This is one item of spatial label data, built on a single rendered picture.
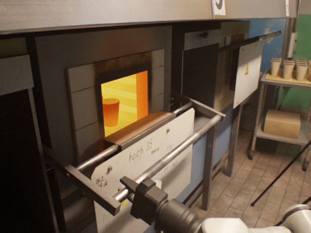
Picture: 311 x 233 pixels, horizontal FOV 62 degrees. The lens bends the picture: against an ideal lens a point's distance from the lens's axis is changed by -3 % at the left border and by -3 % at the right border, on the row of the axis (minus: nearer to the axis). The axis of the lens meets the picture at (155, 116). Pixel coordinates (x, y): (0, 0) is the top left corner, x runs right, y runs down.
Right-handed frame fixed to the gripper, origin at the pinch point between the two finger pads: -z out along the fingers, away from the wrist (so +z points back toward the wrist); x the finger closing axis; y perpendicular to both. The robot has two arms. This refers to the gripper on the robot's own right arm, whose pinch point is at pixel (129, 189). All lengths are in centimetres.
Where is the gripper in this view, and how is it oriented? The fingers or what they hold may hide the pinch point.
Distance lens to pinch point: 70.4
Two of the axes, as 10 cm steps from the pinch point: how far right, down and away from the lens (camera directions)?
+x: 2.1, -8.5, -4.9
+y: -5.6, 3.1, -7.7
